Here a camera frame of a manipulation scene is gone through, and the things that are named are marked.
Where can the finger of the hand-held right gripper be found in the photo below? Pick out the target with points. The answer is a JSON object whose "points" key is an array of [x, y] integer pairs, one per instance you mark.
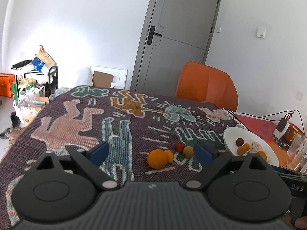
{"points": [[293, 176]]}

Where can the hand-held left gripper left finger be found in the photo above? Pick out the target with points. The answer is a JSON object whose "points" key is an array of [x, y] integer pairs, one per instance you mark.
{"points": [[98, 153]]}

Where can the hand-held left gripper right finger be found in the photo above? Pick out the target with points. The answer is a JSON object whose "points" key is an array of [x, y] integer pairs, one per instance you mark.
{"points": [[203, 154]]}

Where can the yellow-green round fruit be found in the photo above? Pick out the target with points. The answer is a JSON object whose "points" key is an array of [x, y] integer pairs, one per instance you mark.
{"points": [[188, 151]]}

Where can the small red fruit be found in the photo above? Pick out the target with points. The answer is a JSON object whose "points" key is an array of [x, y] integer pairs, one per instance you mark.
{"points": [[179, 146]]}

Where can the small orange tangerine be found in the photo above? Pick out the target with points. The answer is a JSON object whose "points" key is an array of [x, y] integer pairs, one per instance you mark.
{"points": [[169, 155]]}

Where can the dark red round fruit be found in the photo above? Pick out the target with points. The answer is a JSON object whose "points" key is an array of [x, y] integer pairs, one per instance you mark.
{"points": [[239, 141]]}

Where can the large orange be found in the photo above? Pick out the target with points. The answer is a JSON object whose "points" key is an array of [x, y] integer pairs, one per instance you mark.
{"points": [[262, 155]]}

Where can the small yellow-orange fruit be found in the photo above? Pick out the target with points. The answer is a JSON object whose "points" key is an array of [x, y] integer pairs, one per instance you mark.
{"points": [[241, 150]]}

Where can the white plate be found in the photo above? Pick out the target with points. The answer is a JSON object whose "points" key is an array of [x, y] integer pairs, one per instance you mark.
{"points": [[239, 134]]}

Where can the small orange kumquat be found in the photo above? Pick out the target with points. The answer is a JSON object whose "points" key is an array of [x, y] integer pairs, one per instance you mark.
{"points": [[246, 146]]}

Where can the medium orange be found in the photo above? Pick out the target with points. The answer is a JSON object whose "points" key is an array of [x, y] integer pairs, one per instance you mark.
{"points": [[157, 158]]}

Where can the pale beige long root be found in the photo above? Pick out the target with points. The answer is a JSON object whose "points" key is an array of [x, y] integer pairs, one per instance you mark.
{"points": [[256, 145]]}

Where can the person's right hand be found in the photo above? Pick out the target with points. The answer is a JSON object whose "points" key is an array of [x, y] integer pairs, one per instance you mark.
{"points": [[298, 224]]}

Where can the clear plastic bottle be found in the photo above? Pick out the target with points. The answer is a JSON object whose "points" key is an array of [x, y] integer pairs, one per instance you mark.
{"points": [[297, 148]]}

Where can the printed woven blanket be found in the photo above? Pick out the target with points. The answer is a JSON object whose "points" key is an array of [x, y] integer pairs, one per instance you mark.
{"points": [[72, 127]]}

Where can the amber orange box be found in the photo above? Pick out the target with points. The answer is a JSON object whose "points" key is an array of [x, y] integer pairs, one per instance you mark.
{"points": [[294, 131]]}

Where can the red printed mat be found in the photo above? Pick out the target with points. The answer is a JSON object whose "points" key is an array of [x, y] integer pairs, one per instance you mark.
{"points": [[256, 127]]}

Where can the orange chair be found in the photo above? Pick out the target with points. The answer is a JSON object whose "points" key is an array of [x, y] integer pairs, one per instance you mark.
{"points": [[206, 86]]}

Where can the cardboard box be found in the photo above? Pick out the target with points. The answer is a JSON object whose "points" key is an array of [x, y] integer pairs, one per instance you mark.
{"points": [[102, 79]]}

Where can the white plastic bag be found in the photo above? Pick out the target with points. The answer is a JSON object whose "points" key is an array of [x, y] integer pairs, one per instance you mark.
{"points": [[84, 77]]}

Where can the white foam board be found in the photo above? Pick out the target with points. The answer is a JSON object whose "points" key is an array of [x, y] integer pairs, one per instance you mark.
{"points": [[120, 76]]}

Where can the clear plastic bags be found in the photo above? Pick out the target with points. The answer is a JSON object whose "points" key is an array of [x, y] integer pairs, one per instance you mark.
{"points": [[28, 107]]}

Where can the black shelf rack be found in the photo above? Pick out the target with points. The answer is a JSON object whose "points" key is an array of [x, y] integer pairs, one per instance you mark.
{"points": [[52, 79]]}

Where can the black slipper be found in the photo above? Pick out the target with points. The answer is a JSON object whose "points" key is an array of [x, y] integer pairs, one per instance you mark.
{"points": [[15, 119]]}

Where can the grey slipper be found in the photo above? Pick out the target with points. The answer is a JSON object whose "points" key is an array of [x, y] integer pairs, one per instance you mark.
{"points": [[6, 133]]}

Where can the green box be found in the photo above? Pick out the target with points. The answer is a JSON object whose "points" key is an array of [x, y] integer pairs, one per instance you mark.
{"points": [[14, 91]]}

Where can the blue packet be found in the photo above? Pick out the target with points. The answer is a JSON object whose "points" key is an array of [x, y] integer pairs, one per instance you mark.
{"points": [[38, 64]]}

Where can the brown paper bag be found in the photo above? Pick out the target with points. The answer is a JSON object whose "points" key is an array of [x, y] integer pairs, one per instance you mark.
{"points": [[46, 57]]}

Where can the grey door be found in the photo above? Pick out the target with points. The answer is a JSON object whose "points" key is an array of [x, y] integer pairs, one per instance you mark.
{"points": [[177, 40]]}

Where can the white wall socket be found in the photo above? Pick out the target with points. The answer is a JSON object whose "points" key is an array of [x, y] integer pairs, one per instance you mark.
{"points": [[299, 95]]}

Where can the white light switch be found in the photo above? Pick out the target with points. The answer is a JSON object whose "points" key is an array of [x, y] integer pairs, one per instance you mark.
{"points": [[261, 32]]}

